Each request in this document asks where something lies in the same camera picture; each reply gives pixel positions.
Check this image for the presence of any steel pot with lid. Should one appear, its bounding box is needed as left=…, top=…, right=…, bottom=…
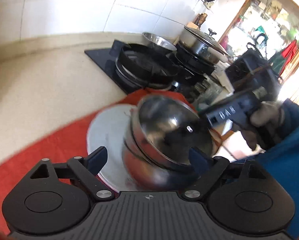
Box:
left=179, top=26, right=229, bottom=64

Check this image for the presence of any black gas stove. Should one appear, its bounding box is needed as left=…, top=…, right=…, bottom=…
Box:
left=84, top=40, right=215, bottom=94

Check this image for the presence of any red cloth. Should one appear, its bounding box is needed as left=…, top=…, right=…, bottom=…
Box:
left=0, top=89, right=190, bottom=239

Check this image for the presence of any steel bowl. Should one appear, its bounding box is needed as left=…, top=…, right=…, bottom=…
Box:
left=122, top=140, right=199, bottom=191
left=131, top=95, right=213, bottom=172

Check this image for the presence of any gloved right hand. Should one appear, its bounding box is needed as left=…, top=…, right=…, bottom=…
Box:
left=232, top=101, right=285, bottom=151

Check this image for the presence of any steel basin on stove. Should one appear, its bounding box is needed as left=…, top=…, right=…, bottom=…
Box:
left=142, top=32, right=177, bottom=55

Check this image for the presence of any blue sleeved forearm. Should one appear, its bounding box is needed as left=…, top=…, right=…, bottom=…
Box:
left=256, top=98, right=299, bottom=239

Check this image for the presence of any white floral plate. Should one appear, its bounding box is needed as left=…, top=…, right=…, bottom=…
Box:
left=86, top=104, right=142, bottom=193

